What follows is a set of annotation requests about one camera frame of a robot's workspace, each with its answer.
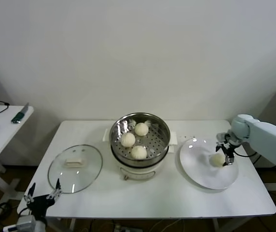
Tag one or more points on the stainless steel steamer basket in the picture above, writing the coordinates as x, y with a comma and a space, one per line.
115, 131

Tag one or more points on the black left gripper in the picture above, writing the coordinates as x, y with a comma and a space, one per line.
40, 204

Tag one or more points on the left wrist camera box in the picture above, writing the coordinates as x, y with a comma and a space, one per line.
10, 228

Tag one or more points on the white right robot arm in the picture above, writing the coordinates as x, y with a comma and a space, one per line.
266, 135

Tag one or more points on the white side table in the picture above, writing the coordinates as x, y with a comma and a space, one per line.
4, 130

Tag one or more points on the round white plate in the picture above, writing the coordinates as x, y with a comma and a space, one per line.
196, 174

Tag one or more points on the white electric cooking pot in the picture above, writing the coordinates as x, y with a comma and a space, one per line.
138, 172

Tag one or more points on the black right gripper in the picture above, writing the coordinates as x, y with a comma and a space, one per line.
228, 149

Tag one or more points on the round glass pot lid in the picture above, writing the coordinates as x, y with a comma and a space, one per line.
80, 174

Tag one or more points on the white steamed baozi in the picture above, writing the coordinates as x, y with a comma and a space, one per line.
127, 140
138, 152
216, 160
141, 129

